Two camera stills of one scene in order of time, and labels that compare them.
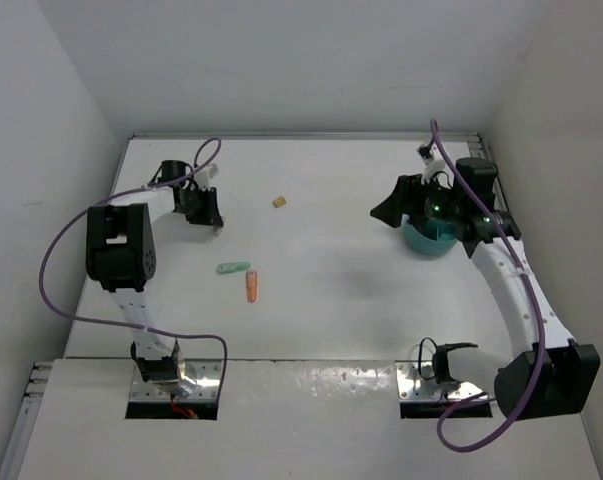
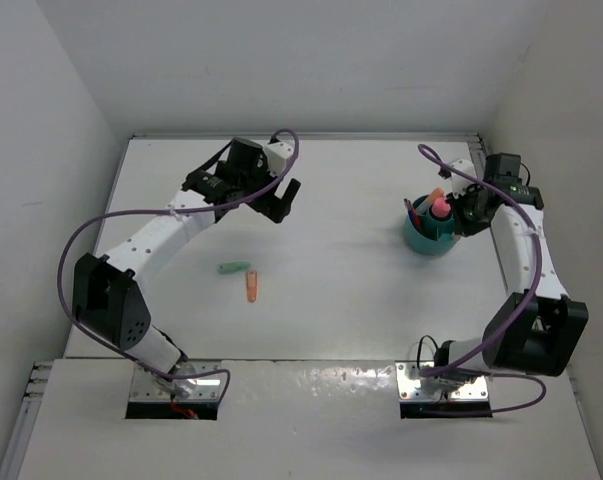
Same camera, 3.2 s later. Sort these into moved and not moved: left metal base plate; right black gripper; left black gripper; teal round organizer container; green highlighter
Moved: left black gripper; right black gripper
Not moved: teal round organizer container; left metal base plate; green highlighter
